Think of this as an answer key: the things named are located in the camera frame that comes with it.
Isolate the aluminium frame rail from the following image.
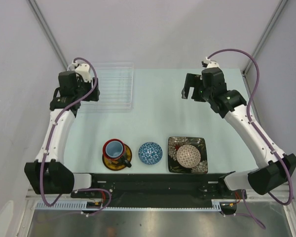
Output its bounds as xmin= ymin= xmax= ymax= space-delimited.
xmin=26 ymin=0 xmax=68 ymax=70

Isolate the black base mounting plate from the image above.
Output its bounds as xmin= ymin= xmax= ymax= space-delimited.
xmin=71 ymin=173 xmax=247 ymax=210

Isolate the brown patterned bowl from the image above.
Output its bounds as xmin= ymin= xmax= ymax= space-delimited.
xmin=177 ymin=145 xmax=201 ymax=168

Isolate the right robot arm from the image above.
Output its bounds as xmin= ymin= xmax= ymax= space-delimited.
xmin=182 ymin=67 xmax=296 ymax=198

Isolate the square black floral plate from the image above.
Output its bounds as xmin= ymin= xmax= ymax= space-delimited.
xmin=168 ymin=137 xmax=208 ymax=174

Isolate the red black mug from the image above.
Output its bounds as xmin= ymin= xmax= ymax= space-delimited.
xmin=102 ymin=139 xmax=132 ymax=168

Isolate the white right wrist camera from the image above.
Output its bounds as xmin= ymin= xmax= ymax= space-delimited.
xmin=201 ymin=57 xmax=220 ymax=69

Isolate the blue patterned bowl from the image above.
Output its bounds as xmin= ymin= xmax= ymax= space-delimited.
xmin=138 ymin=142 xmax=163 ymax=165

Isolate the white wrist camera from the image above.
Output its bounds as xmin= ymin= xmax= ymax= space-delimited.
xmin=67 ymin=62 xmax=92 ymax=83
xmin=201 ymin=57 xmax=220 ymax=69

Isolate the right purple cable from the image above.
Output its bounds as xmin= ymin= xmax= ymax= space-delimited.
xmin=205 ymin=48 xmax=295 ymax=205

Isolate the purple cable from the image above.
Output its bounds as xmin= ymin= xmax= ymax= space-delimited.
xmin=205 ymin=48 xmax=295 ymax=205
xmin=39 ymin=57 xmax=99 ymax=207

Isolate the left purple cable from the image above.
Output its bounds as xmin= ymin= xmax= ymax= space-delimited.
xmin=39 ymin=57 xmax=99 ymax=207

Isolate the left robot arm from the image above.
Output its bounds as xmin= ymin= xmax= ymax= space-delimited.
xmin=24 ymin=69 xmax=100 ymax=195

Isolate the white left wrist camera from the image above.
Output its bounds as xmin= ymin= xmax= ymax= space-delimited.
xmin=67 ymin=62 xmax=92 ymax=83

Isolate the white slotted cable duct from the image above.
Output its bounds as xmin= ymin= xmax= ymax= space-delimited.
xmin=36 ymin=200 xmax=237 ymax=212

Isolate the white wire dish rack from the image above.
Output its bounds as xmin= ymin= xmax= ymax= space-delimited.
xmin=78 ymin=62 xmax=134 ymax=114

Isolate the round black yellow saucer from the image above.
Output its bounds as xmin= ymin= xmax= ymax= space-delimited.
xmin=102 ymin=144 xmax=132 ymax=171

